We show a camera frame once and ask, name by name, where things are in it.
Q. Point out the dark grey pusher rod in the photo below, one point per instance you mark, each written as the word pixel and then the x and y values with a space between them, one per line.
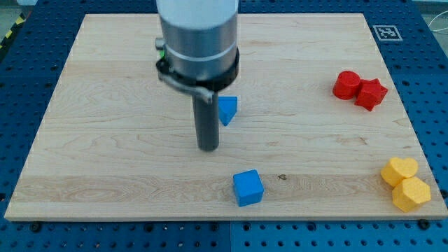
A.
pixel 206 123

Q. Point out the yellow black hazard tape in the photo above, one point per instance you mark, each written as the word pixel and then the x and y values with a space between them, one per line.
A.
pixel 12 33

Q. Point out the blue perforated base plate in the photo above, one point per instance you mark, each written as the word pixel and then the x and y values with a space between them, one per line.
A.
pixel 31 65

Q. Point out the blue wooden cube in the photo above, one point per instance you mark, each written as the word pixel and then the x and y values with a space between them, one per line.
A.
pixel 248 188

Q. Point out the red star block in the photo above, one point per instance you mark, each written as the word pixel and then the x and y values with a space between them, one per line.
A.
pixel 371 93

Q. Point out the yellow hexagon block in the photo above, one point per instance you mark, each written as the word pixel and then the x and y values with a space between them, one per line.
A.
pixel 410 194

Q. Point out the yellow heart block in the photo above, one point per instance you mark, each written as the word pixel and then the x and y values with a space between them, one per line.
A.
pixel 398 169

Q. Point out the light wooden board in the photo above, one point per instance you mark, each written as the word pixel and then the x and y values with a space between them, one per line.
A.
pixel 116 144

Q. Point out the blue triangular block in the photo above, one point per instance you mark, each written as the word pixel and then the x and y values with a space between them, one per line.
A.
pixel 227 108

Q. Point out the red cylinder block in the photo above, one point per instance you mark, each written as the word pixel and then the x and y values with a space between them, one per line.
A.
pixel 346 85

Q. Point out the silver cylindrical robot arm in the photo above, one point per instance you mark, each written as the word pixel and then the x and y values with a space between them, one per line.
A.
pixel 199 45

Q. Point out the white fiducial marker tag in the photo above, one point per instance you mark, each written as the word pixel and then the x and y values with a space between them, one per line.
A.
pixel 387 32

